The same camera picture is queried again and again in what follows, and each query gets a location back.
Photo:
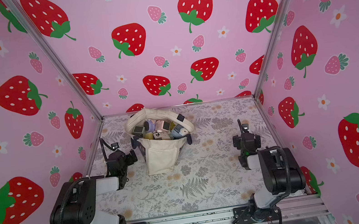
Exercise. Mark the purple pencil sharpener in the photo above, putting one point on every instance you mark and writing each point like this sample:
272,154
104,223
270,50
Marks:
150,125

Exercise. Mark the cream canvas tote bag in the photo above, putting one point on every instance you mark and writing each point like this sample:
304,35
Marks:
160,155

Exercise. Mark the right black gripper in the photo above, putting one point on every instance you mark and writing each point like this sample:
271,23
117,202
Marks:
245,136

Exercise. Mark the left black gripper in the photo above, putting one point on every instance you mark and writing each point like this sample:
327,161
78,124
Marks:
130,156

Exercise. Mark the grey green pencil sharpener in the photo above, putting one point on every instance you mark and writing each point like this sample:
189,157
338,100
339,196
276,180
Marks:
139,131

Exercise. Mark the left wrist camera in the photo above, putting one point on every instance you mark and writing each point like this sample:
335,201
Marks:
113,146

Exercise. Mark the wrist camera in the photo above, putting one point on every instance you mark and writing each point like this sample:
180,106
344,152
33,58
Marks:
244,128
113,146

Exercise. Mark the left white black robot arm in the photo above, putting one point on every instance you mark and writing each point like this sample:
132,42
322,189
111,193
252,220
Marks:
76,203

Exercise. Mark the light blue pencil sharpener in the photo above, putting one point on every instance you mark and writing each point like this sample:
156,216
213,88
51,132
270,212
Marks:
179,132

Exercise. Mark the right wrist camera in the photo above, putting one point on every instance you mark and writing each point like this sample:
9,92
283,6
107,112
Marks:
244,128

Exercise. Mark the pink pencil sharpener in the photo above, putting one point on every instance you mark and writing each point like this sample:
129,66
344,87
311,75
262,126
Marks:
162,131

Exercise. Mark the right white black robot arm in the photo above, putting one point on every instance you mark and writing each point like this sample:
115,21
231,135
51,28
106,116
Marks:
282,176

